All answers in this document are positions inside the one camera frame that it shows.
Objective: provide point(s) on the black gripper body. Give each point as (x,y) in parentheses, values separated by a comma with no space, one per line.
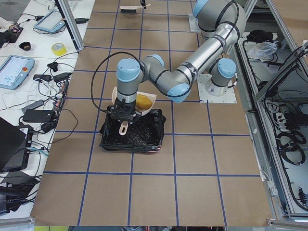
(133,118)

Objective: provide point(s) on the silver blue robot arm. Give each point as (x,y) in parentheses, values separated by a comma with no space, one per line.
(221,23)

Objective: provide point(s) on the yellow lemon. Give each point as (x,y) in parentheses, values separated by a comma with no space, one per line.
(143,102)

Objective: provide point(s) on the black clip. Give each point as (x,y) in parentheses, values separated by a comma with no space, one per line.
(53,66)

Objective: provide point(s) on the black power brick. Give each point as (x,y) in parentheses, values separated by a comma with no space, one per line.
(38,116)

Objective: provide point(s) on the yellow tape roll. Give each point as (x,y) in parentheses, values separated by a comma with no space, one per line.
(59,49)

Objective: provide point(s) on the black power adapter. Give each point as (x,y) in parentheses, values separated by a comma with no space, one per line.
(81,20)

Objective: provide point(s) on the upper teach pendant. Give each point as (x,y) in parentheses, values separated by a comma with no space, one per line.
(51,23)

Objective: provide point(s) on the teach pendant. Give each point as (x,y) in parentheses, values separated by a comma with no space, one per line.
(14,71)
(51,23)

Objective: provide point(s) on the lower teach pendant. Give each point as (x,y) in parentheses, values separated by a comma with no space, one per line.
(14,71)

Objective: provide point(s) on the crumpled white cloth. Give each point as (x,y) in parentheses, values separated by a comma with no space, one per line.
(263,51)

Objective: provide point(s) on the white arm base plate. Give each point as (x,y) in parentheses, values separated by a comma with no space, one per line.
(193,24)

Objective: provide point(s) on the aluminium frame post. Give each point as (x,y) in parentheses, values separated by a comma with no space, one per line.
(70,23)

